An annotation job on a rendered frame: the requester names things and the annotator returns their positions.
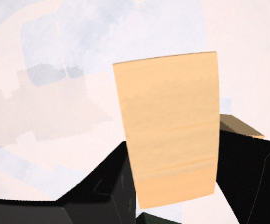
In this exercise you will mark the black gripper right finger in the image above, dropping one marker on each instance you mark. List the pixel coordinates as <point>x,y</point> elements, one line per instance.
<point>243,175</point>

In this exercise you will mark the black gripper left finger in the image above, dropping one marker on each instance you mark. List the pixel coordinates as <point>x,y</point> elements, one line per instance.
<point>106,196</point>

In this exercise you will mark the tan triangular block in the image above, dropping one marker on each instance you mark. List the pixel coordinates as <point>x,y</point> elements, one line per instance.
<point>230,123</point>
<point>170,112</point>

